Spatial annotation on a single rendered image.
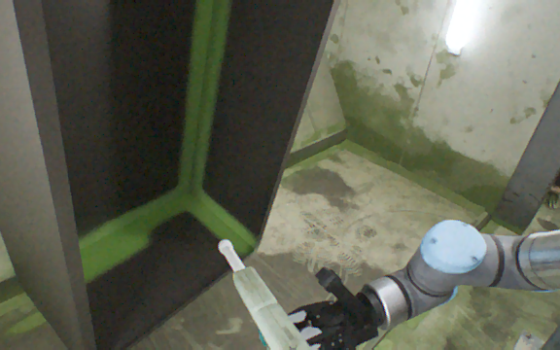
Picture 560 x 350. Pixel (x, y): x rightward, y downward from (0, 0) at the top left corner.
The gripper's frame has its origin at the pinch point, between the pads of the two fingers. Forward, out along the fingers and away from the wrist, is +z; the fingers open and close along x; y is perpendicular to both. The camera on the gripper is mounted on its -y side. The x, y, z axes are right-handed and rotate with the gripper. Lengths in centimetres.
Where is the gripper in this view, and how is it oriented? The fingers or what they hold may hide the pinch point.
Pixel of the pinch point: (271, 339)
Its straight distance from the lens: 71.7
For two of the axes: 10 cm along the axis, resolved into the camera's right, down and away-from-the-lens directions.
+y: 1.7, 9.4, 3.0
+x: -3.6, -2.3, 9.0
